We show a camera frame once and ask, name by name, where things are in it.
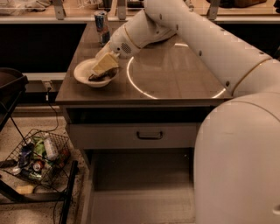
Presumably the black rolling cart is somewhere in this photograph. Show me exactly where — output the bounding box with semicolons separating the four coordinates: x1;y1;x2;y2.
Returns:
0;68;79;224

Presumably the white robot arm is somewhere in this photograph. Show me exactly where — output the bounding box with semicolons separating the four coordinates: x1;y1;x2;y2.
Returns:
93;0;280;224

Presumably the grey upper drawer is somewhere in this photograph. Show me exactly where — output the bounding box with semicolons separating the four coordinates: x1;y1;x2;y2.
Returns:
66;122;199;150

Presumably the open lower drawer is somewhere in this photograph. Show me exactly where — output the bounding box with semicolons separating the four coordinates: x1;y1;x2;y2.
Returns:
81;148;195;224

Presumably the clear plastic bottle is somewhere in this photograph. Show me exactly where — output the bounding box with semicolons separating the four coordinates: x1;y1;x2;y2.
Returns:
44;133;59;161

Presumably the grey counter cabinet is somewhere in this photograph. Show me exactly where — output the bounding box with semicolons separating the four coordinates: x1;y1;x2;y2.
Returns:
54;20;235;224

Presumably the black power cable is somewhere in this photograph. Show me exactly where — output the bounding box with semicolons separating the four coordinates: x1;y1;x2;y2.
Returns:
31;87;60;138

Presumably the white paper bowl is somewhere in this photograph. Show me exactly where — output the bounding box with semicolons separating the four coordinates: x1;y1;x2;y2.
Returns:
73;59;119;88

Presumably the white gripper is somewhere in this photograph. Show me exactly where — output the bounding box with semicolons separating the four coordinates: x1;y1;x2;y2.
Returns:
91;25;141;74

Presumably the yellow sponge block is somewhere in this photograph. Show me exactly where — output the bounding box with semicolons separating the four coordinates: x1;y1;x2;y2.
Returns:
16;185;34;194

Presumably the black drawer handle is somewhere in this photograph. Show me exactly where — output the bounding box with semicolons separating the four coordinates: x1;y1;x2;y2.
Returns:
136;131;164;140

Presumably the red soda can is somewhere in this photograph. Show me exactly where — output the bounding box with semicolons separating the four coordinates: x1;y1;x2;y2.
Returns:
32;160;45;172

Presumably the blue silver energy drink can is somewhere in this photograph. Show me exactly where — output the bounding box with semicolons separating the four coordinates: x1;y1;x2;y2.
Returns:
94;10;110;46

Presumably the black wire basket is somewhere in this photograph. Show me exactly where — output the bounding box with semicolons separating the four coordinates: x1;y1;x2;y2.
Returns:
0;129;71;186

